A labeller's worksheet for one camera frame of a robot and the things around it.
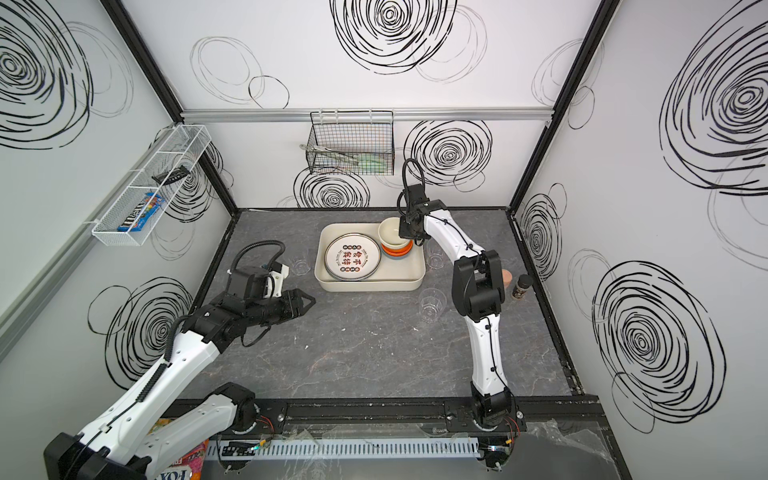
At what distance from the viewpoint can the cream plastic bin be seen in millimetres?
971

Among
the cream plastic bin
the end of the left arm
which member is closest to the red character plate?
the cream plastic bin

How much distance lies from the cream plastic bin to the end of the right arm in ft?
0.35

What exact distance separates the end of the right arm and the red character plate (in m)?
0.18

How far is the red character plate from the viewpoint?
3.29 ft

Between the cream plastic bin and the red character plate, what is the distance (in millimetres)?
12

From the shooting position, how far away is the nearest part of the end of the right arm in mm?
732
